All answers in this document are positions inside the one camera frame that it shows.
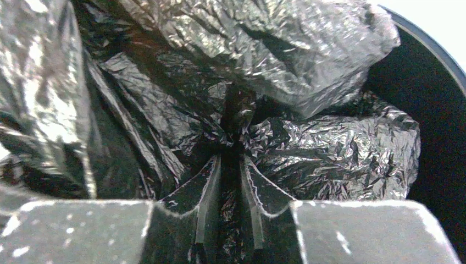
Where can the black trash bag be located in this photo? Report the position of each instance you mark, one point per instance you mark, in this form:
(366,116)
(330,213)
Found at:
(128,100)

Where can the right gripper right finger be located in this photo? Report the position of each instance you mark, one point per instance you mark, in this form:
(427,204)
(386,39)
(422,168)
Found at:
(281,229)

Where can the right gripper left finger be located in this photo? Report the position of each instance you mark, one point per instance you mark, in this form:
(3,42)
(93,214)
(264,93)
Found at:
(180,228)

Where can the dark blue trash bin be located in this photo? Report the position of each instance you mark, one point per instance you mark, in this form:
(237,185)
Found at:
(420,78)

